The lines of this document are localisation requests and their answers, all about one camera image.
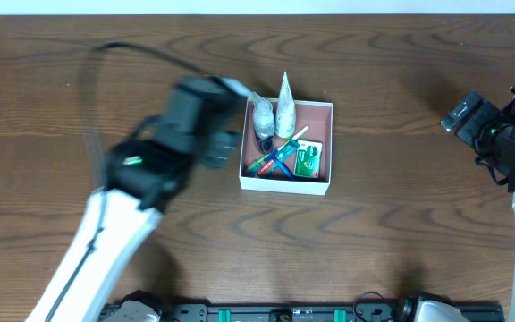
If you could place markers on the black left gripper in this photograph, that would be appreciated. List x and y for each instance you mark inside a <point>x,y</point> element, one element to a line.
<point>221,146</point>

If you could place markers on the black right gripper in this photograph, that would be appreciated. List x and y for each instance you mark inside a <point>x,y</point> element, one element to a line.
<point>470,121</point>

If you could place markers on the green white toothbrush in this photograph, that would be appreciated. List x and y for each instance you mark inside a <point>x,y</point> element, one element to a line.
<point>251,170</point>

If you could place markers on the clear pump bottle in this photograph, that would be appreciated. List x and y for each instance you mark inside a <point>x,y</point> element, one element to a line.
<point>263,123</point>

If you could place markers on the blue disposable razor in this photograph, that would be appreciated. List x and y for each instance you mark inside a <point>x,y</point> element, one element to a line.
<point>281,165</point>

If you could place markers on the small toothpaste tube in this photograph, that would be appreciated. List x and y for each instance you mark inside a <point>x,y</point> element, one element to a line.
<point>285,152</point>

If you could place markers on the white squeeze tube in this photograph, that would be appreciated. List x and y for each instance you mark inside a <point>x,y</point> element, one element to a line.
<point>285,117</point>

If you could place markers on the green soap box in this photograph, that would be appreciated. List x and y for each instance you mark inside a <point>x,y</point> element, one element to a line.
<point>308,159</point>

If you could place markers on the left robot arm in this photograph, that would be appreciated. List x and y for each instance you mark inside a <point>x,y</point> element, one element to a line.
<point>140,176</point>

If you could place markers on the white box pink interior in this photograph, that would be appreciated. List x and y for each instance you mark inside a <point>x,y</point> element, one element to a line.
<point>318,116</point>

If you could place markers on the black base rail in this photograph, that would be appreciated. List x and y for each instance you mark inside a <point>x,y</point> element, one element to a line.
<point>138,311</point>

